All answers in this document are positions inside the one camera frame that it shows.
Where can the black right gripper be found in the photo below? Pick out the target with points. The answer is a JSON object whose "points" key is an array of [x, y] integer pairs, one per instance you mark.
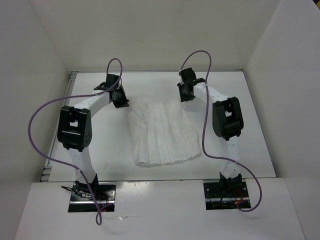
{"points": [[183, 98]]}

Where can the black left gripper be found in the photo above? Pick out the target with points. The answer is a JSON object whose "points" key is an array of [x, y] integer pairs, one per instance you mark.
{"points": [[123, 102]]}

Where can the white pleated skirt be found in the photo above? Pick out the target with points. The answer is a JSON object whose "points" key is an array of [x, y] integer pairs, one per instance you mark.
{"points": [[162, 133]]}

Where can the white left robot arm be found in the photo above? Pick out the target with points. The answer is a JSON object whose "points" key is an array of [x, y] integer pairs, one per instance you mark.
{"points": [[75, 130]]}

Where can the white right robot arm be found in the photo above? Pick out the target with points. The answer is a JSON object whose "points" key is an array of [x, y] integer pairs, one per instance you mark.
{"points": [[227, 123]]}

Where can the aluminium table edge rail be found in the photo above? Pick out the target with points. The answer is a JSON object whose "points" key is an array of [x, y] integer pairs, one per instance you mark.
{"points": [[162, 133]]}

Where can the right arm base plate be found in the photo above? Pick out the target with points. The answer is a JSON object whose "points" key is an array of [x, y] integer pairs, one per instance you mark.
{"points": [[215, 199]]}

